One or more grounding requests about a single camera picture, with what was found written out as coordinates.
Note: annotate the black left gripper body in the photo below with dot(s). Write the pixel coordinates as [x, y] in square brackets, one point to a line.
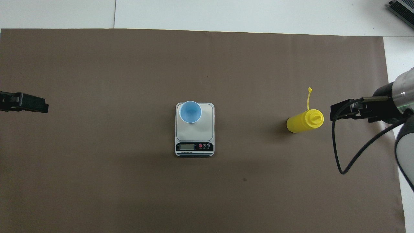
[6, 102]

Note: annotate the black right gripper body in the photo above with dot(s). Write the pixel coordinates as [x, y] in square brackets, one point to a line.
[385, 108]

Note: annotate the yellow squeeze bottle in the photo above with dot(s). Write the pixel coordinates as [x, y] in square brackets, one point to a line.
[300, 123]

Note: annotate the light blue cup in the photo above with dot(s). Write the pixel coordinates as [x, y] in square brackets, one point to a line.
[190, 111]

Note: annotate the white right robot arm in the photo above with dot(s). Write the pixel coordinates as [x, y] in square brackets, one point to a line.
[406, 149]

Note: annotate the silver digital kitchen scale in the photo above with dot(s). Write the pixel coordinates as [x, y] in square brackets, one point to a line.
[194, 136]

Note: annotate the grey metal device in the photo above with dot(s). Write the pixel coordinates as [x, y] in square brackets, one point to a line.
[404, 11]

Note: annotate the brown paper mat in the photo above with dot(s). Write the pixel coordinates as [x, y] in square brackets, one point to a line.
[194, 194]

